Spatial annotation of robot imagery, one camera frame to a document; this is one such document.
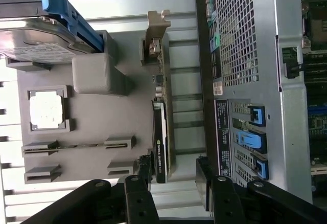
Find open black PC case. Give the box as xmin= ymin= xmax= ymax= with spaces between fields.
xmin=193 ymin=0 xmax=327 ymax=207

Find blue card retention latch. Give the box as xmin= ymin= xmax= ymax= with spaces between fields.
xmin=236 ymin=129 xmax=268 ymax=154
xmin=252 ymin=154 xmax=269 ymax=180
xmin=249 ymin=106 xmax=264 ymax=126

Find silver CPU chip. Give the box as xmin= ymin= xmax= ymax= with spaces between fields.
xmin=29 ymin=92 xmax=64 ymax=130

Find CPU socket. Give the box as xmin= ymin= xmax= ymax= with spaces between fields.
xmin=305 ymin=3 xmax=327 ymax=53

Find silver hard disk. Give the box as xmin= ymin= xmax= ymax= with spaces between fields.
xmin=0 ymin=0 xmax=95 ymax=63

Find grey plastic parts rack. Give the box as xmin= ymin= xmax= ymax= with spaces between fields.
xmin=5 ymin=29 xmax=174 ymax=185

